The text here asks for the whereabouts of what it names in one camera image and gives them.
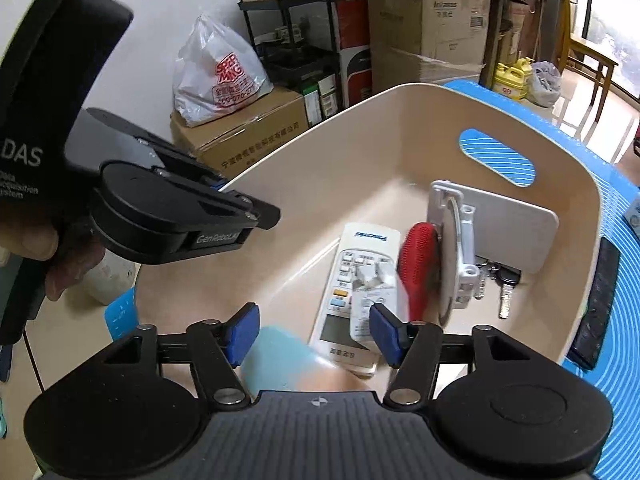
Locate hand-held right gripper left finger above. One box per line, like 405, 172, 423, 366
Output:
95, 302, 262, 408

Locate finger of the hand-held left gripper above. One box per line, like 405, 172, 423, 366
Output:
155, 167, 282, 233
86, 106, 225, 193

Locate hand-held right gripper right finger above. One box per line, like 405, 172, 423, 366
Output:
369, 302, 538, 408

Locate teal and peach object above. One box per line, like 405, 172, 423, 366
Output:
240, 325, 373, 393

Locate white remote control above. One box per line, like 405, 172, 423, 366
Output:
307, 222, 403, 378

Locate red handled screwdriver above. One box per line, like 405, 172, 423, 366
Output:
397, 221, 443, 323

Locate cream plastic storage bin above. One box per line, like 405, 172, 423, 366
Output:
134, 82, 615, 396

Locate white round bracket device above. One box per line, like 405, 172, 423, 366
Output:
426, 179, 482, 328

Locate key bunch with black fob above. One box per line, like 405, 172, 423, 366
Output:
472, 257, 523, 320

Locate white rounded rectangular plate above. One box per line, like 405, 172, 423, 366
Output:
467, 187, 560, 275

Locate person's left hand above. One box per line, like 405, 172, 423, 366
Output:
0, 220, 107, 303

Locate brown cardboard box black print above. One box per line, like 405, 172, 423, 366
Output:
170, 87, 310, 178

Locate white plastic bag red print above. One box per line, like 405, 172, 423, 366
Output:
172, 14, 275, 128

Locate black shelf cart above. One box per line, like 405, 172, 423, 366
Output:
237, 0, 346, 128

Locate red and white appliance box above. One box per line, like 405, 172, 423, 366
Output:
336, 0, 373, 108

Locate black rectangular case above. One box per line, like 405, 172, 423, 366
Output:
567, 235, 622, 371

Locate large film-wrapped cardboard box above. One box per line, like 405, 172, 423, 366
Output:
372, 47, 486, 101

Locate blue silicone mat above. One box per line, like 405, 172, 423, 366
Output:
104, 80, 640, 480

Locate brown cardboard box blue print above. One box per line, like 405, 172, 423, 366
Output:
367, 0, 493, 66

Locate translucent plastic bag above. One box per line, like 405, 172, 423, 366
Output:
527, 61, 563, 108

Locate wooden chair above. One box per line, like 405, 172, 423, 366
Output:
562, 0, 621, 126

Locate glass balcony door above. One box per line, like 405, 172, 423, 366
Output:
575, 0, 640, 101

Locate black cable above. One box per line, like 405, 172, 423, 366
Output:
22, 340, 45, 392

